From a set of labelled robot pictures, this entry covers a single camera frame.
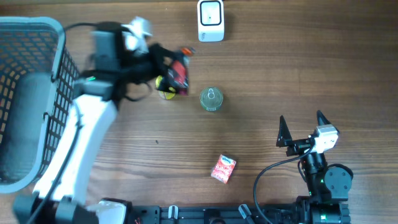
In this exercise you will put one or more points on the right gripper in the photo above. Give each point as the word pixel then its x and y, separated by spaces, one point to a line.
pixel 285 139

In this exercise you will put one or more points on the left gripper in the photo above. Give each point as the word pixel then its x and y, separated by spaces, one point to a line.
pixel 157 66

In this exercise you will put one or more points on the yellow plastic jar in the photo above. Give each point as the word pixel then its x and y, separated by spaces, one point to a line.
pixel 167 95

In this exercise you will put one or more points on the black snack bag orange sticker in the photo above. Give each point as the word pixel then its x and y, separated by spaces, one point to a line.
pixel 178 73

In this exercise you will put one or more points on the round metal tin can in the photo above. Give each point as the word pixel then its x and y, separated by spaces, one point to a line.
pixel 211 98

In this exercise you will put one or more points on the red tissue packet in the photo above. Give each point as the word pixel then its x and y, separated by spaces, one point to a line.
pixel 223 169

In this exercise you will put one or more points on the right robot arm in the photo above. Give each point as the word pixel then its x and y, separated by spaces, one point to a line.
pixel 328 184

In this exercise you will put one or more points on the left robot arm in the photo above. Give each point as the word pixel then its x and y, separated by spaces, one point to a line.
pixel 122 57

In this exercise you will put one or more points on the white barcode scanner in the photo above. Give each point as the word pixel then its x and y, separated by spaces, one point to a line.
pixel 210 17

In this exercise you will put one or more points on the grey plastic mesh basket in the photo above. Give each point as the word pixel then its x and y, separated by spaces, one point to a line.
pixel 37 76

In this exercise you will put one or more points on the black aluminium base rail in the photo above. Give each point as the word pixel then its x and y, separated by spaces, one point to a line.
pixel 214 214

